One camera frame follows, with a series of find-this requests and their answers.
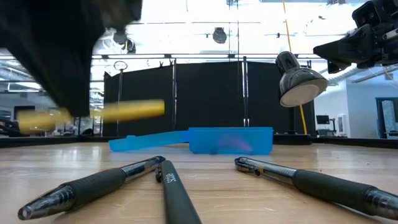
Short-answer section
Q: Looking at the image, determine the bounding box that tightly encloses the black gel pen rubber grip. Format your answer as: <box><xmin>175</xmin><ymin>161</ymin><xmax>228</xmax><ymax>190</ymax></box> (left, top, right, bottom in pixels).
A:
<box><xmin>17</xmin><ymin>155</ymin><xmax>167</xmax><ymax>221</ymax></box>
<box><xmin>234</xmin><ymin>156</ymin><xmax>398</xmax><ymax>221</ymax></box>

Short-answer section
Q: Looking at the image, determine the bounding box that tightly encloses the ring on thin stand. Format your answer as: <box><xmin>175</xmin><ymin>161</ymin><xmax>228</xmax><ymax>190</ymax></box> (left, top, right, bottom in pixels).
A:
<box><xmin>113</xmin><ymin>60</ymin><xmax>129</xmax><ymax>135</ymax></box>

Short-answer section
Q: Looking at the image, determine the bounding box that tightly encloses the black desk lamp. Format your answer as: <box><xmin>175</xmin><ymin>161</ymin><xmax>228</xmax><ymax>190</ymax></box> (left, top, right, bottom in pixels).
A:
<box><xmin>273</xmin><ymin>50</ymin><xmax>329</xmax><ymax>146</ymax></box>

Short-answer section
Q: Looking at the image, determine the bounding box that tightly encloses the black overhead camera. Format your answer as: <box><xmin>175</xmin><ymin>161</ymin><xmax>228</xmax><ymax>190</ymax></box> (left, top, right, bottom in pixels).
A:
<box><xmin>212</xmin><ymin>27</ymin><xmax>228</xmax><ymax>45</ymax></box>

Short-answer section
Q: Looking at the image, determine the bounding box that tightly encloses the yellow highlighter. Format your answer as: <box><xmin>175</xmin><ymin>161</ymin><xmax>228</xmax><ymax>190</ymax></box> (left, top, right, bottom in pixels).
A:
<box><xmin>17</xmin><ymin>98</ymin><xmax>166</xmax><ymax>135</ymax></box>

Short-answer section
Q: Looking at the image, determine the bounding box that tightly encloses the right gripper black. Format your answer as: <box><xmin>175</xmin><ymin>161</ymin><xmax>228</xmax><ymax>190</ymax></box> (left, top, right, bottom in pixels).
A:
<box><xmin>313</xmin><ymin>0</ymin><xmax>398</xmax><ymax>75</ymax></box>

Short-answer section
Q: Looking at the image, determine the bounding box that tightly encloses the matte black printed pen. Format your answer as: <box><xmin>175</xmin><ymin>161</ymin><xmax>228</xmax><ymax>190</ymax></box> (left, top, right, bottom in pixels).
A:
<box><xmin>154</xmin><ymin>159</ymin><xmax>203</xmax><ymax>224</ymax></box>

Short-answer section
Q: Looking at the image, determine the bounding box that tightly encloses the yellow cable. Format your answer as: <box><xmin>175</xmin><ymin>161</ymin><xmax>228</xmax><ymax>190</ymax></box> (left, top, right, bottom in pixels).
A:
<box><xmin>281</xmin><ymin>0</ymin><xmax>308</xmax><ymax>135</ymax></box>

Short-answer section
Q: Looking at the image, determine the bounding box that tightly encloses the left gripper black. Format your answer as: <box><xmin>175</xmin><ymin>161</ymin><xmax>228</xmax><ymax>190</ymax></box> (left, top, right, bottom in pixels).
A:
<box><xmin>0</xmin><ymin>0</ymin><xmax>143</xmax><ymax>118</ymax></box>

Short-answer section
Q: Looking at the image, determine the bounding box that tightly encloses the black curtain backdrop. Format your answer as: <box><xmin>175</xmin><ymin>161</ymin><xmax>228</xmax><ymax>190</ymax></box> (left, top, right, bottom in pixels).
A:
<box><xmin>102</xmin><ymin>60</ymin><xmax>315</xmax><ymax>138</ymax></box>

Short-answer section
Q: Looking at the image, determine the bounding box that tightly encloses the chrome stand pole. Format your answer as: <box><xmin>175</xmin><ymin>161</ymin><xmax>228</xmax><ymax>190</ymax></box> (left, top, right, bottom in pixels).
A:
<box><xmin>241</xmin><ymin>55</ymin><xmax>250</xmax><ymax>128</ymax></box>
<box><xmin>172</xmin><ymin>58</ymin><xmax>177</xmax><ymax>131</ymax></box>

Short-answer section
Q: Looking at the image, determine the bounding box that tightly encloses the dark framed door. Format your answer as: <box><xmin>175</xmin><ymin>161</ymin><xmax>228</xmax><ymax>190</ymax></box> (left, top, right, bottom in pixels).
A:
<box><xmin>375</xmin><ymin>97</ymin><xmax>398</xmax><ymax>138</ymax></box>

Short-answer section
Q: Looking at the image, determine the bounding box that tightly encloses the small dark monitor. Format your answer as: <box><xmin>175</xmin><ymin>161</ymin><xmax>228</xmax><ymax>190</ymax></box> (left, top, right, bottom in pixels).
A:
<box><xmin>316</xmin><ymin>114</ymin><xmax>331</xmax><ymax>126</ymax></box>

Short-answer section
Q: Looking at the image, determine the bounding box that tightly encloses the blue translucent supply box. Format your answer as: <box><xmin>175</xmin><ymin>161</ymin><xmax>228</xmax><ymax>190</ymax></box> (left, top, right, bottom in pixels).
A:
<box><xmin>108</xmin><ymin>126</ymin><xmax>274</xmax><ymax>156</ymax></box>

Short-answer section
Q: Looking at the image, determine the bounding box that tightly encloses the white wall box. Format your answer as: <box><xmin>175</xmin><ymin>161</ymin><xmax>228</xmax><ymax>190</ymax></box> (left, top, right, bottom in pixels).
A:
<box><xmin>336</xmin><ymin>114</ymin><xmax>346</xmax><ymax>135</ymax></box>

